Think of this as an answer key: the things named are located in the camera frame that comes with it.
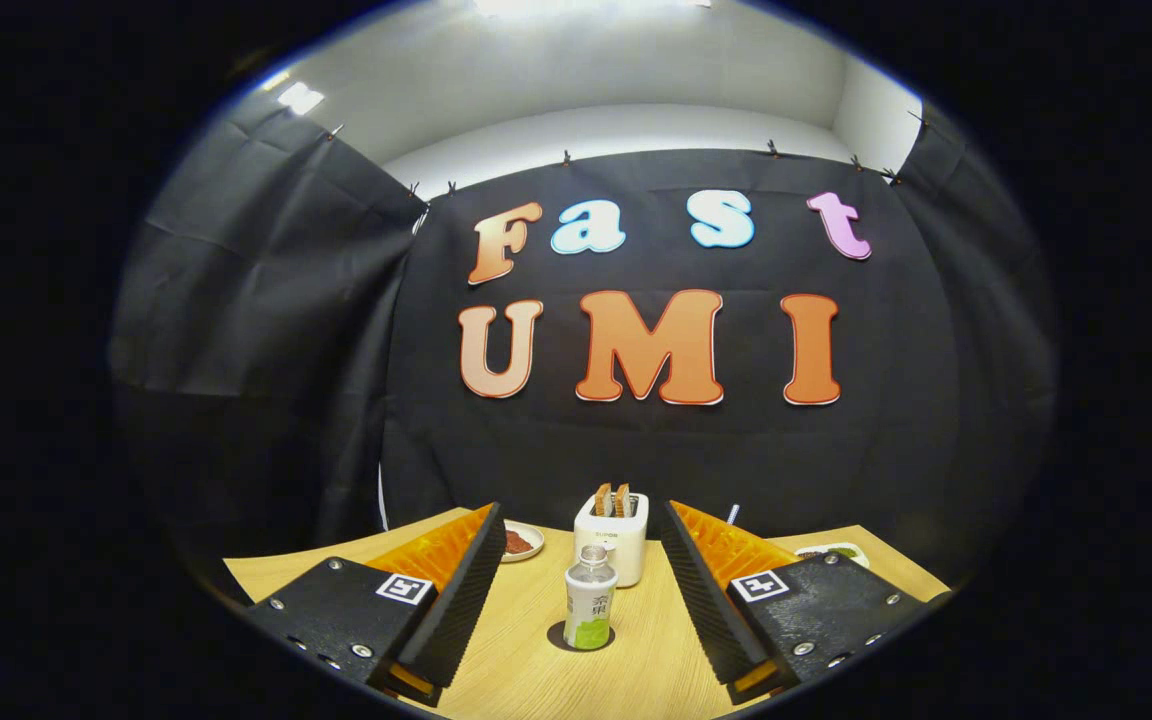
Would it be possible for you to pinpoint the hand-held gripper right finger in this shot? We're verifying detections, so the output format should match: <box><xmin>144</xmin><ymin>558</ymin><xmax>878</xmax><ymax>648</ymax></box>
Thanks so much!
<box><xmin>661</xmin><ymin>500</ymin><xmax>947</xmax><ymax>704</ymax></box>

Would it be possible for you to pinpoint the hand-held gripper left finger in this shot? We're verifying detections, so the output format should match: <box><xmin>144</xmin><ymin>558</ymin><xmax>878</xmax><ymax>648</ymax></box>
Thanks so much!
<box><xmin>244</xmin><ymin>502</ymin><xmax>507</xmax><ymax>706</ymax></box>

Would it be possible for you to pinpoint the dark round coaster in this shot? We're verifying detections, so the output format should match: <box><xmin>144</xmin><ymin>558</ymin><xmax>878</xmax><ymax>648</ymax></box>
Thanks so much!
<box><xmin>547</xmin><ymin>620</ymin><xmax>616</xmax><ymax>653</ymax></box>

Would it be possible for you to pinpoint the clear juice bottle green label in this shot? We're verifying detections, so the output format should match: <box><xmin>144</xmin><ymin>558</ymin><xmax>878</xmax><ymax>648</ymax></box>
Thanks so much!
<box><xmin>564</xmin><ymin>545</ymin><xmax>619</xmax><ymax>652</ymax></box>

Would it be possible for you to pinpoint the white dish of red snack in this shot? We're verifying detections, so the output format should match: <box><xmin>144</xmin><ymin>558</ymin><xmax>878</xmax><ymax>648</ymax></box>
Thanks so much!
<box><xmin>501</xmin><ymin>521</ymin><xmax>545</xmax><ymax>564</ymax></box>

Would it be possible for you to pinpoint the white toaster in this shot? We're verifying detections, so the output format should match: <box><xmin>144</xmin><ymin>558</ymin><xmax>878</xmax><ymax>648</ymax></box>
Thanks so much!
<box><xmin>574</xmin><ymin>490</ymin><xmax>650</xmax><ymax>589</ymax></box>

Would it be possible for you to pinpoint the wooden table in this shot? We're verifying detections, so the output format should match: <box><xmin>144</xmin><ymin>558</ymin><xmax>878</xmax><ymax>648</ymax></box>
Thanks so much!
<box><xmin>221</xmin><ymin>507</ymin><xmax>952</xmax><ymax>720</ymax></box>

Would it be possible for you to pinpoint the divided dish of beans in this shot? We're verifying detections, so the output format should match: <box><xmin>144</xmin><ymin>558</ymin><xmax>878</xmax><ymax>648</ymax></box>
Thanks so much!
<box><xmin>794</xmin><ymin>542</ymin><xmax>871</xmax><ymax>569</ymax></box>

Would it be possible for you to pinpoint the black backdrop cloth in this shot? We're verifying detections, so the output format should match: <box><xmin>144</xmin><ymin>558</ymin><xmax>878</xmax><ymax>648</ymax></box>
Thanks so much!
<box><xmin>108</xmin><ymin>95</ymin><xmax>1057</xmax><ymax>591</ymax></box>

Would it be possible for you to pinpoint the small ceiling light panel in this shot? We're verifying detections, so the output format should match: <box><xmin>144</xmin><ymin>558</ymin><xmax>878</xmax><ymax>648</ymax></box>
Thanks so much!
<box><xmin>276</xmin><ymin>80</ymin><xmax>327</xmax><ymax>116</ymax></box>

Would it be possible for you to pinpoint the large ceiling light panel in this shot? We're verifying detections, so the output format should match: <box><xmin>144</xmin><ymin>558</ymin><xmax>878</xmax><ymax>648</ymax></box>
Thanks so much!
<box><xmin>476</xmin><ymin>0</ymin><xmax>712</xmax><ymax>16</ymax></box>

